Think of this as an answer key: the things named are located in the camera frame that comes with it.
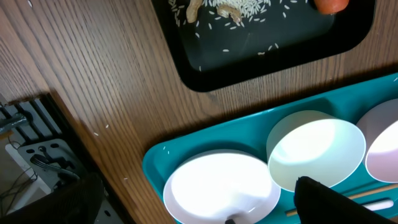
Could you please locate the white plastic fork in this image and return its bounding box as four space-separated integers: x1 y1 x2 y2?
363 199 394 211

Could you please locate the rice and nuts pile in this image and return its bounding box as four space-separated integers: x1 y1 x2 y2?
167 0 272 26

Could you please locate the wooden skewer stick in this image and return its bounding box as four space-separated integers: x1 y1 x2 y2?
285 184 398 217

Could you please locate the pale green bowl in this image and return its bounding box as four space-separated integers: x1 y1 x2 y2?
266 110 366 192

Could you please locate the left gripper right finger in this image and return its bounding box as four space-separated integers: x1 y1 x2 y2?
294 176 394 224

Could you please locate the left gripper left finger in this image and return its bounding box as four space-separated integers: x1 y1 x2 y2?
1 173 104 224

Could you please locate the black waste tray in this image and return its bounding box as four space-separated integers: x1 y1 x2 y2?
153 0 376 92

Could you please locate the orange carrot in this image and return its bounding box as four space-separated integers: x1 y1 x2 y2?
314 0 349 14

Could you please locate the pink bowl with food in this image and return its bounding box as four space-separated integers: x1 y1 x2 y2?
356 99 397 183

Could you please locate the pink round plate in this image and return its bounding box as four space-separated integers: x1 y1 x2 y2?
162 149 281 223

